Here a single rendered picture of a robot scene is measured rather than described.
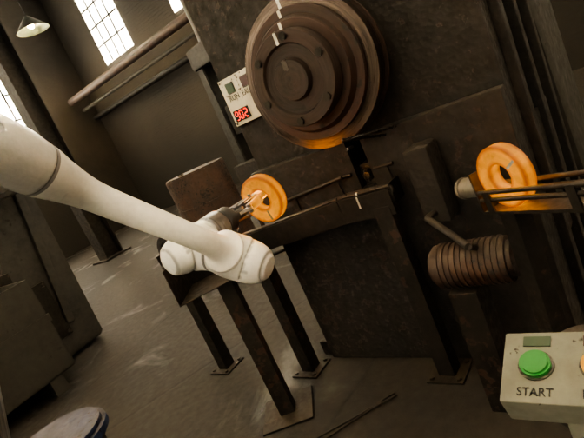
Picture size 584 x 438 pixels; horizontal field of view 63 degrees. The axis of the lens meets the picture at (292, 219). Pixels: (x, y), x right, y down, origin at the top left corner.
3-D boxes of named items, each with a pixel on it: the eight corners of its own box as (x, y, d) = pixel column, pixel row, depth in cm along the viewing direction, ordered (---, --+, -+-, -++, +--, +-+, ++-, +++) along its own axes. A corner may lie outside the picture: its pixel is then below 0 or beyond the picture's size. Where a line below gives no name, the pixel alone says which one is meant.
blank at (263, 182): (238, 183, 153) (232, 188, 150) (269, 165, 142) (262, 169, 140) (264, 223, 155) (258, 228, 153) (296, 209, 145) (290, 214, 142)
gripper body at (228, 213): (217, 238, 136) (236, 222, 143) (236, 233, 130) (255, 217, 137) (204, 215, 134) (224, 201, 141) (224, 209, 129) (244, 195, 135)
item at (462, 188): (476, 193, 129) (467, 173, 129) (499, 191, 121) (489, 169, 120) (459, 202, 128) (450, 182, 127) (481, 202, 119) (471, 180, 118)
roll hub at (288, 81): (284, 134, 153) (248, 50, 147) (357, 105, 135) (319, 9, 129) (275, 139, 149) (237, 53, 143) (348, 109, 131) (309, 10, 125)
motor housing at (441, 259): (490, 385, 151) (434, 236, 140) (567, 388, 137) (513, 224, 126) (481, 414, 141) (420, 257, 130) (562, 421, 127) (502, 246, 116)
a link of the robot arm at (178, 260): (195, 246, 133) (234, 257, 127) (156, 276, 122) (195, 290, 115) (189, 213, 128) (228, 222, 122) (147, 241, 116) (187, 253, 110)
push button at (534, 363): (522, 355, 67) (518, 348, 66) (554, 355, 65) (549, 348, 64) (520, 381, 65) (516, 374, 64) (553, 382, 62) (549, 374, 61)
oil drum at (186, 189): (232, 243, 500) (195, 166, 481) (273, 234, 462) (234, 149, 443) (194, 271, 456) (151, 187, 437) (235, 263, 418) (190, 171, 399)
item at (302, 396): (255, 408, 195) (175, 254, 179) (314, 385, 192) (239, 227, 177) (250, 441, 175) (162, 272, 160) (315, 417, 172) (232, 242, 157)
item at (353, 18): (291, 158, 169) (235, 29, 159) (411, 116, 139) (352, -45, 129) (281, 164, 164) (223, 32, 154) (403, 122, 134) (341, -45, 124)
